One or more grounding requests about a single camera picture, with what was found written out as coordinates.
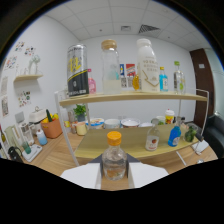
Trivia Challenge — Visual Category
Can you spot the clear bottle orange cap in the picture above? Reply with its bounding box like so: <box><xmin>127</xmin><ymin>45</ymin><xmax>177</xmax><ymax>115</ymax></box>
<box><xmin>101</xmin><ymin>130</ymin><xmax>128</xmax><ymax>182</ymax></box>

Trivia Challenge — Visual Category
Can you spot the clear bottle green cap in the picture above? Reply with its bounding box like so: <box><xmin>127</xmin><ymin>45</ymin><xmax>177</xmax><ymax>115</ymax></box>
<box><xmin>173</xmin><ymin>60</ymin><xmax>184</xmax><ymax>94</ymax></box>

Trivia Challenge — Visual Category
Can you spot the white cup red lid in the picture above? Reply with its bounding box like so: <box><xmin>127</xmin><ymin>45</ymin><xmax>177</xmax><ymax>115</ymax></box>
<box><xmin>164</xmin><ymin>108</ymin><xmax>175</xmax><ymax>125</ymax></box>

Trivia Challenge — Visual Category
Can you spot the clear bottle red label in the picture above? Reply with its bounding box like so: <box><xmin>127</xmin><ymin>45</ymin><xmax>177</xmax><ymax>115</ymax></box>
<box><xmin>145</xmin><ymin>118</ymin><xmax>161</xmax><ymax>152</ymax></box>

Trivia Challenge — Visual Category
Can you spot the blue bottle silver cap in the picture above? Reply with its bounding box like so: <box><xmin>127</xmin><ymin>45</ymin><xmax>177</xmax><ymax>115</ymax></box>
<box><xmin>167</xmin><ymin>116</ymin><xmax>182</xmax><ymax>148</ymax></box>

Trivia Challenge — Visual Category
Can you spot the white bowl red rim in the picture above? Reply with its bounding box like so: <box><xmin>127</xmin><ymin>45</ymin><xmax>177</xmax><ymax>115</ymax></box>
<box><xmin>120</xmin><ymin>117</ymin><xmax>141</xmax><ymax>129</ymax></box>

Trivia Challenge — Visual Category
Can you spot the white tray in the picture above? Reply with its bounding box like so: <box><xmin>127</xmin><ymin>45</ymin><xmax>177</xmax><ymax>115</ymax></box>
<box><xmin>21</xmin><ymin>143</ymin><xmax>44</xmax><ymax>163</ymax></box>

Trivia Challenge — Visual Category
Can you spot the blue rimmed bowl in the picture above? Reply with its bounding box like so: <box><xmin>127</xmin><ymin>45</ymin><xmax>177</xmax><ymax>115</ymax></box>
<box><xmin>87</xmin><ymin>117</ymin><xmax>105</xmax><ymax>130</ymax></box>

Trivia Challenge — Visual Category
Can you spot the green mug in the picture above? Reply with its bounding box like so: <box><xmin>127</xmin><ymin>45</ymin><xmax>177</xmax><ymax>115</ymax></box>
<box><xmin>156</xmin><ymin>115</ymin><xmax>166</xmax><ymax>126</ymax></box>

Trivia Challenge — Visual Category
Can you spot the light blue plastic bottle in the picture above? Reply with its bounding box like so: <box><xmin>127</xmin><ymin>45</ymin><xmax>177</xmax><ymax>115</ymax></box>
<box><xmin>35</xmin><ymin>128</ymin><xmax>48</xmax><ymax>147</ymax></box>

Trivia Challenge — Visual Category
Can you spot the orange storage basket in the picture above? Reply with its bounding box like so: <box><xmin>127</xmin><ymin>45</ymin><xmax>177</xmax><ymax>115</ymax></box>
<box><xmin>40</xmin><ymin>109</ymin><xmax>63</xmax><ymax>139</ymax></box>

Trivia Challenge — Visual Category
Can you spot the bottle with green limes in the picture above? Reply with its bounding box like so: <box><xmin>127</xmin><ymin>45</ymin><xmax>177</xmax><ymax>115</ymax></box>
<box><xmin>184</xmin><ymin>123</ymin><xmax>198</xmax><ymax>143</ymax></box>

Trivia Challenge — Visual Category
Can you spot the white paper notebook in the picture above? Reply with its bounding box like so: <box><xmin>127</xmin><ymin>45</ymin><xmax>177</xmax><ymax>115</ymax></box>
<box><xmin>191</xmin><ymin>139</ymin><xmax>210</xmax><ymax>156</ymax></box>

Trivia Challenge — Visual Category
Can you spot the small green potted plant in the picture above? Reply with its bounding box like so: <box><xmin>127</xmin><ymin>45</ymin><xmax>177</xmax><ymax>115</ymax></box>
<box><xmin>73</xmin><ymin>103</ymin><xmax>87</xmax><ymax>123</ymax></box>

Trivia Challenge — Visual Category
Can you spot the black bag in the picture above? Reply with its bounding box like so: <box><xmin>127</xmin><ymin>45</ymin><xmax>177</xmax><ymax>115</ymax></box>
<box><xmin>7</xmin><ymin>145</ymin><xmax>24</xmax><ymax>164</ymax></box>

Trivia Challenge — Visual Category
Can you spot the black chair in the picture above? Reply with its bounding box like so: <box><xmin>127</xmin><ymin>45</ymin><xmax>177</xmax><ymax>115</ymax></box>
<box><xmin>203</xmin><ymin>114</ymin><xmax>224</xmax><ymax>159</ymax></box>

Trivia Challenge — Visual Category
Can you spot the small pink bottle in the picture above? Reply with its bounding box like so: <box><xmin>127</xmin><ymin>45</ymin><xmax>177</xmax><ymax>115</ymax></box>
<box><xmin>87</xmin><ymin>68</ymin><xmax>97</xmax><ymax>95</ymax></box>

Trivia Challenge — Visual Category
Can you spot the small amber bottle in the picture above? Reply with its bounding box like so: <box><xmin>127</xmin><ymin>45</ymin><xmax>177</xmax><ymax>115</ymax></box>
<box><xmin>132</xmin><ymin>73</ymin><xmax>141</xmax><ymax>92</ymax></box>

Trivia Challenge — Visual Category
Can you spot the blue bottle orange cap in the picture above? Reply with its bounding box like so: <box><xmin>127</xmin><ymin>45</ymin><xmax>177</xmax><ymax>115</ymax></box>
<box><xmin>158</xmin><ymin>66</ymin><xmax>169</xmax><ymax>93</ymax></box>

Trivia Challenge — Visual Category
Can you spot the brown door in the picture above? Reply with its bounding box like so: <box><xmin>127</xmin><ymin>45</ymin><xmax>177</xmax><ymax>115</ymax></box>
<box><xmin>189</xmin><ymin>48</ymin><xmax>214</xmax><ymax>129</ymax></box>

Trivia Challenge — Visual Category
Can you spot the large black silver can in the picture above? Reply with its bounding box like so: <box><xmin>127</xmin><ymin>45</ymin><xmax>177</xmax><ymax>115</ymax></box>
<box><xmin>66</xmin><ymin>43</ymin><xmax>90</xmax><ymax>98</ymax></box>

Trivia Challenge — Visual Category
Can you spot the large white milk bottle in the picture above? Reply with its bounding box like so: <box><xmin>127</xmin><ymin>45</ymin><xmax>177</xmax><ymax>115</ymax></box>
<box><xmin>136</xmin><ymin>38</ymin><xmax>161</xmax><ymax>93</ymax></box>

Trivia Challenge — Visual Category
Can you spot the large clear cork-lid bottle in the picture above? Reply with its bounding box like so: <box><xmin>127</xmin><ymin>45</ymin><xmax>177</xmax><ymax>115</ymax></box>
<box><xmin>100</xmin><ymin>39</ymin><xmax>122</xmax><ymax>95</ymax></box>

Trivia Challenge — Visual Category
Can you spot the white frame wooden shelf rack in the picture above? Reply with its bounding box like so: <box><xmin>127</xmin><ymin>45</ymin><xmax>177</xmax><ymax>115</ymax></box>
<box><xmin>54</xmin><ymin>88</ymin><xmax>210</xmax><ymax>168</ymax></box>

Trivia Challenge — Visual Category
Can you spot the red wall poster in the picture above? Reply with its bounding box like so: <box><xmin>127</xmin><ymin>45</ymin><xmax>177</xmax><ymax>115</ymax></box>
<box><xmin>125</xmin><ymin>63</ymin><xmax>137</xmax><ymax>78</ymax></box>

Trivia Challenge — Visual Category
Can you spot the blue wall poster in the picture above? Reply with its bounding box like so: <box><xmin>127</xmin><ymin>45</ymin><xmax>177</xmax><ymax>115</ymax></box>
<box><xmin>119</xmin><ymin>63</ymin><xmax>126</xmax><ymax>78</ymax></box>

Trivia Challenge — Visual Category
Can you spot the wooden wall shelf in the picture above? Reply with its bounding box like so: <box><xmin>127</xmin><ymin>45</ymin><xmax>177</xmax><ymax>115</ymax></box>
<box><xmin>13</xmin><ymin>73</ymin><xmax>44</xmax><ymax>83</ymax></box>

